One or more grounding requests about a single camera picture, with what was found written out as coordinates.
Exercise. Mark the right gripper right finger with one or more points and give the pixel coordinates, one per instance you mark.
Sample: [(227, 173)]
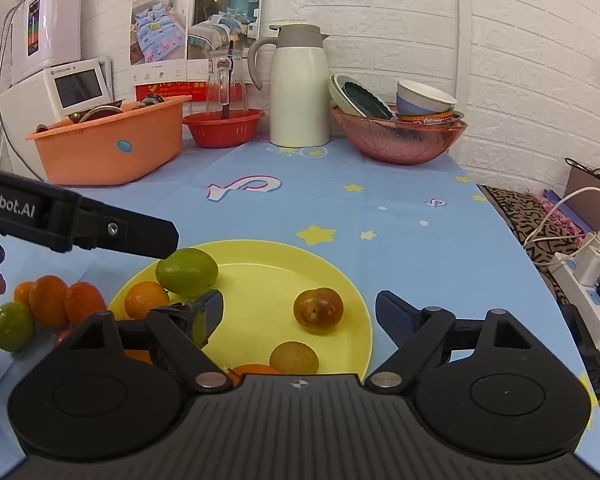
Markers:
[(418, 335)]

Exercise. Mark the brownish plum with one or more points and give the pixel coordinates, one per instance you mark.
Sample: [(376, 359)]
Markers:
[(318, 309)]

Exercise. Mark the white thermos jug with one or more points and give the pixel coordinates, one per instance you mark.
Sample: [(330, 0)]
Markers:
[(299, 79)]

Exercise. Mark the small orange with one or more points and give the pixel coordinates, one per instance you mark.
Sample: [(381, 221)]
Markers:
[(143, 297), (22, 293)]

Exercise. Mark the orange with stem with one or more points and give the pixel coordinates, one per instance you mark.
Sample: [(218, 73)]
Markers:
[(238, 373)]

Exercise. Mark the white water purifier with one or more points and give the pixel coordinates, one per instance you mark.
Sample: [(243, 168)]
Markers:
[(45, 33)]

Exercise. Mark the brown longan fruit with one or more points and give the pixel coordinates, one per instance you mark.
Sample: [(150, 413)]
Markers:
[(294, 358)]

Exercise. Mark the white appliance with screen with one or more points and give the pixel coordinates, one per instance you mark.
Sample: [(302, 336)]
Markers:
[(46, 97)]

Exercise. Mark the orange plastic basket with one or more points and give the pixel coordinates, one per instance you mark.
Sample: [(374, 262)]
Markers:
[(112, 150)]

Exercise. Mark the red plastic basket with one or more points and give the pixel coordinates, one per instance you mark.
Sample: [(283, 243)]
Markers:
[(213, 131)]

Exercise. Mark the large back orange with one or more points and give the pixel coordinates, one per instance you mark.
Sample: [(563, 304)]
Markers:
[(46, 300)]

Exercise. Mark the blue white ceramic bowl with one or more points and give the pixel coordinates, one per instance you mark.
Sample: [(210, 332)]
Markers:
[(415, 99)]

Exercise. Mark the dark orange tangerine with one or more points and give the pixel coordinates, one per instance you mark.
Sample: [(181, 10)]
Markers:
[(81, 300)]

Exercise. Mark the wall calendar poster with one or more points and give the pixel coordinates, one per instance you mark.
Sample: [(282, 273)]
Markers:
[(172, 41)]

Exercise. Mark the large green mango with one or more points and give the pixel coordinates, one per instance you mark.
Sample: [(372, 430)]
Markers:
[(17, 326)]

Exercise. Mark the white phone charger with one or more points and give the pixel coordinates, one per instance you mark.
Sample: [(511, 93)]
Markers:
[(587, 270)]

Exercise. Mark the clear glass pitcher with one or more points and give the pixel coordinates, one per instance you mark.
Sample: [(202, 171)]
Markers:
[(226, 88)]

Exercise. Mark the white power strip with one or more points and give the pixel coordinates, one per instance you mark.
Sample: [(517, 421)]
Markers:
[(584, 298)]

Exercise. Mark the pink glass bowl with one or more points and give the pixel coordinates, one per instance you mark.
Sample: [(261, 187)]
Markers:
[(397, 142)]

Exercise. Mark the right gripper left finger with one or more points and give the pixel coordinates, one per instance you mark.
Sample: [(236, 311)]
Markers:
[(178, 335)]

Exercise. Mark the yellow oval plate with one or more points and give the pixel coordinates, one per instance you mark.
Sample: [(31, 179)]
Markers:
[(259, 281)]

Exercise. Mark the cardboard box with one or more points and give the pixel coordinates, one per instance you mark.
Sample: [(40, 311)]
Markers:
[(587, 204)]

